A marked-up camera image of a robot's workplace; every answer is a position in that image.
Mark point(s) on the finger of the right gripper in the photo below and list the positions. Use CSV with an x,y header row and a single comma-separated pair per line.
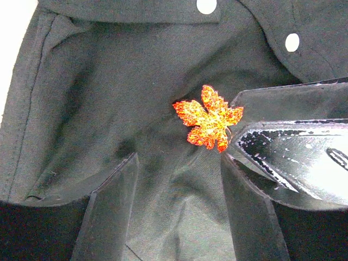
x,y
320,100
305,156

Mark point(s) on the orange maple leaf brooch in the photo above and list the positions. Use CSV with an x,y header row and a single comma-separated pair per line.
x,y
210,121

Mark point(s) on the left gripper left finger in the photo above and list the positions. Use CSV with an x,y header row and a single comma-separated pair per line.
x,y
104,227

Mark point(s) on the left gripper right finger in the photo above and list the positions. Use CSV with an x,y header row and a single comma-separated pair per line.
x,y
254,225

